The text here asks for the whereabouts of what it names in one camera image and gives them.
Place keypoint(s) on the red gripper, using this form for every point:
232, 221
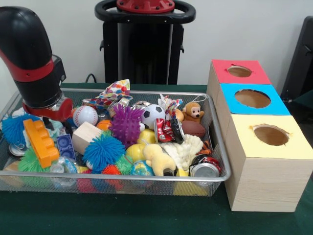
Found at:
62, 111

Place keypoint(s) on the blue toy brick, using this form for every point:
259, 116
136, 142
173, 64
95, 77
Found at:
66, 147

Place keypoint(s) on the plain wooden block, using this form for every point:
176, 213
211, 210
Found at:
84, 138

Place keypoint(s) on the white baseball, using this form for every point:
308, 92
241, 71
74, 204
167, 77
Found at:
85, 116

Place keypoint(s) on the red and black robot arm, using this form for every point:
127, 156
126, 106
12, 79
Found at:
24, 36

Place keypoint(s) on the wooden box with three holes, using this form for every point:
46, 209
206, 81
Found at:
269, 183

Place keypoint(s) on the light teal cloth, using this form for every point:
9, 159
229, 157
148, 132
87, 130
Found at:
56, 128

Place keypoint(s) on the orange toy brick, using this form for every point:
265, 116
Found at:
41, 143

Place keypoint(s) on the purple spiky ball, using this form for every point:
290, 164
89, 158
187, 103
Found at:
126, 126

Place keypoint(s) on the small soccer ball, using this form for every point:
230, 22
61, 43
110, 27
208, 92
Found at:
152, 115

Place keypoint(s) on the yellow plush animal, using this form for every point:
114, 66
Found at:
157, 159

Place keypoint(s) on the crushed red soda can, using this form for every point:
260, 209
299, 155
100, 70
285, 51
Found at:
163, 131

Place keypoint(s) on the dark green tablecloth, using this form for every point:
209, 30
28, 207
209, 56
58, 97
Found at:
305, 98
122, 215

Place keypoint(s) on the brown monkey plush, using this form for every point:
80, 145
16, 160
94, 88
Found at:
193, 112

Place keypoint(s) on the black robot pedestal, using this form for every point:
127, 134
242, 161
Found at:
146, 49

